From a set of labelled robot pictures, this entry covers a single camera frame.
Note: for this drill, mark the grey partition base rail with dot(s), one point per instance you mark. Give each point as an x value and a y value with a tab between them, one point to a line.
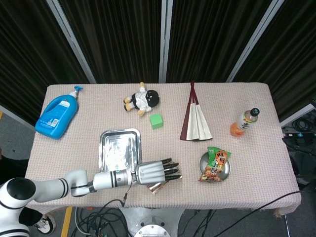
17	115
298	113

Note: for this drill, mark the black white sneaker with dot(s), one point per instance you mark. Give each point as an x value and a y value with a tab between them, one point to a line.
45	224

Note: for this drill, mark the black white plush doll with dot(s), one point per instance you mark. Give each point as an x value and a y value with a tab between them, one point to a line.
144	100

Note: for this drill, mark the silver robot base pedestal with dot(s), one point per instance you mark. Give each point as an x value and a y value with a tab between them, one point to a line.
150	222

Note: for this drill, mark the pink woven tablecloth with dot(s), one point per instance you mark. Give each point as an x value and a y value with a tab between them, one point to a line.
247	192

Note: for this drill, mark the orange snack packet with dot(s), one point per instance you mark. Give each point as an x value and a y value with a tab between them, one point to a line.
216	165

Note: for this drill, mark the blue pump detergent bottle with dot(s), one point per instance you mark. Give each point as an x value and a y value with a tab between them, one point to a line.
55	116

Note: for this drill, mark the gold foil snack bag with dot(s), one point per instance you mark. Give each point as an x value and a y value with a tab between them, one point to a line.
156	188

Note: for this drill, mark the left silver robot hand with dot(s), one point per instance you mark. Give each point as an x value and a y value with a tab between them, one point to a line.
150	172

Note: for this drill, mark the dark pleated curtain panel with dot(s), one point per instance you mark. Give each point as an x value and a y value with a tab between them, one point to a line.
209	39
118	39
296	49
29	54

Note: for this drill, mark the green foam cube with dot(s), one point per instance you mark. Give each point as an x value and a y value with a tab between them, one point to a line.
156	121

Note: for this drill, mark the black bag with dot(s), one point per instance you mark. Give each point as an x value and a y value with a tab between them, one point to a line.
306	163

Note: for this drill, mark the orange drink bottle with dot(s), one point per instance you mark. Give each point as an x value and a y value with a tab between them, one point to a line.
243	123

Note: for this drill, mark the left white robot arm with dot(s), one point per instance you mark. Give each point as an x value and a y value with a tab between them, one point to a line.
49	187

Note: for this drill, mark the black power strip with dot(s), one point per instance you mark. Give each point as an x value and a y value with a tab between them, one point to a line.
300	134

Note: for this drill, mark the red white folding fan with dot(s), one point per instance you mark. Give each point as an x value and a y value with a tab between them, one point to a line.
196	123

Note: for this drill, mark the black trouser leg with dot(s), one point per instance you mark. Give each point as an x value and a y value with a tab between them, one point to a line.
12	170

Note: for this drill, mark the round steel plate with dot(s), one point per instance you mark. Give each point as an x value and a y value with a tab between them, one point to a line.
228	168

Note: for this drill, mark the grey partition frame post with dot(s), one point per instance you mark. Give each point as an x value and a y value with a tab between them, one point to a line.
165	42
254	42
71	42

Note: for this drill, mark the rectangular steel tray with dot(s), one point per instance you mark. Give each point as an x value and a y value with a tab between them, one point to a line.
118	148

